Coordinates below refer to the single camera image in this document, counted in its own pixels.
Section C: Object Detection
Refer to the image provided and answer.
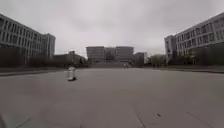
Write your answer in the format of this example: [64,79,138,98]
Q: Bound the wide grey central building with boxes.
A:
[85,45,135,65]

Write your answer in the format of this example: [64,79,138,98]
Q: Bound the grey paved plaza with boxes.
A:
[0,67,224,128]

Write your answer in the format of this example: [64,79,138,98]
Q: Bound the small grey building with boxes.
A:
[133,51,149,67]

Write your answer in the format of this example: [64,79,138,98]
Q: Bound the low dark building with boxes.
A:
[52,50,88,68]

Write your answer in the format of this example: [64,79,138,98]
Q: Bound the raised kerb strip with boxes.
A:
[0,67,66,77]
[156,65,224,74]

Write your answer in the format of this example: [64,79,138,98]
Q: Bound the long grey multi-storey building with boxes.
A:
[0,13,57,68]
[163,11,224,66]

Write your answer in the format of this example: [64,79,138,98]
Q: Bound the small white robot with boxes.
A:
[66,65,78,82]

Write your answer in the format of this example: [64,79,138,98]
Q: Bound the row of dark bushes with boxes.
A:
[146,54,194,67]

